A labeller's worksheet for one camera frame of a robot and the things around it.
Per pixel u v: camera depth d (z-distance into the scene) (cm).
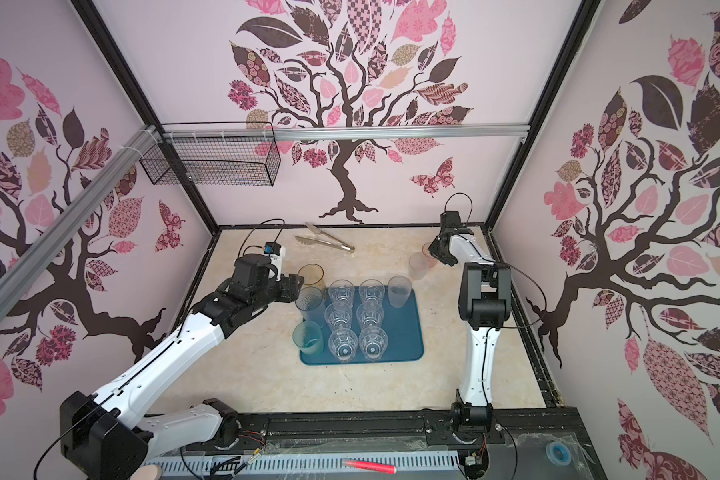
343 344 88
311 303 92
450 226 85
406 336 90
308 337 88
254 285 59
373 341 88
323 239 116
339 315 90
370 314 91
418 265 104
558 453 71
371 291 95
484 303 59
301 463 70
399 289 95
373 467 68
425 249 103
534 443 72
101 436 37
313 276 90
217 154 95
